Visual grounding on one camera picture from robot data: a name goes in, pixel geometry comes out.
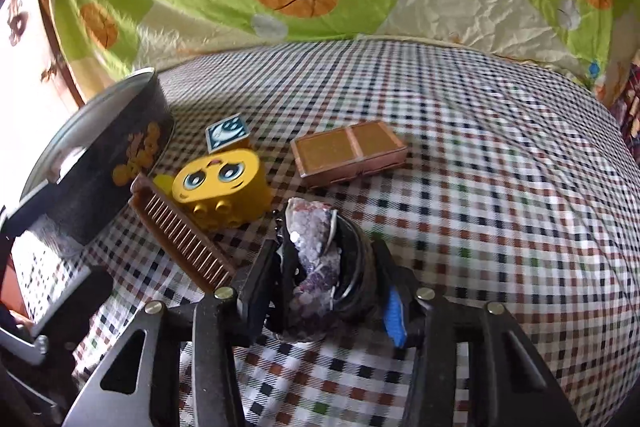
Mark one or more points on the door hanging decoration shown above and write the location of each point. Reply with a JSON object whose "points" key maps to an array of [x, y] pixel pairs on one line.
{"points": [[17, 24]]}

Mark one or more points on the round black gold tin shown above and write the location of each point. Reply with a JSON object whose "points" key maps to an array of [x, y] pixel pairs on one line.
{"points": [[115, 147]]}

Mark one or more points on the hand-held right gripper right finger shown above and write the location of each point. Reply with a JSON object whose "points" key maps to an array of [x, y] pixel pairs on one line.
{"points": [[395, 322]]}

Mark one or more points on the moon print toy block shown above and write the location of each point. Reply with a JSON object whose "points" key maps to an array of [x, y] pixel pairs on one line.
{"points": [[225, 132]]}

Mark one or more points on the yellow face toy block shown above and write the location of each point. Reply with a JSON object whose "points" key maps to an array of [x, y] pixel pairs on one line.
{"points": [[220, 187]]}

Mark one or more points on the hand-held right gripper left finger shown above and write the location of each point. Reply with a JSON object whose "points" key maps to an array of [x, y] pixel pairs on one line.
{"points": [[257, 292]]}

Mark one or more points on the red patterned cloth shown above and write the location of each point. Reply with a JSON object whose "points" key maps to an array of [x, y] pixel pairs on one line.
{"points": [[631, 107]]}

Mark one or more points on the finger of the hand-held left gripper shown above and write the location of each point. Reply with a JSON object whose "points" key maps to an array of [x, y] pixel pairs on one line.
{"points": [[25, 207], [75, 297]]}

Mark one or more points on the copper rectangular box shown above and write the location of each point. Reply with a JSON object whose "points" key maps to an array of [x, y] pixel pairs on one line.
{"points": [[345, 152]]}

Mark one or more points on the brown wooden comb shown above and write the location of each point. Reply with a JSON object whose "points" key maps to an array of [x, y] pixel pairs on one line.
{"points": [[180, 237]]}

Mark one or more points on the blue white printed sheet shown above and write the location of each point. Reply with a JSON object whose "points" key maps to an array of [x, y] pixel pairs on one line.
{"points": [[45, 229]]}

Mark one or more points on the brown wooden door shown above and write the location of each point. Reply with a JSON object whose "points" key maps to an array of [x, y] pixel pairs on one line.
{"points": [[62, 62]]}

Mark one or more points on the dark shiny pouch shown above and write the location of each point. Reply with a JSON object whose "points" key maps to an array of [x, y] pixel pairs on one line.
{"points": [[320, 257]]}

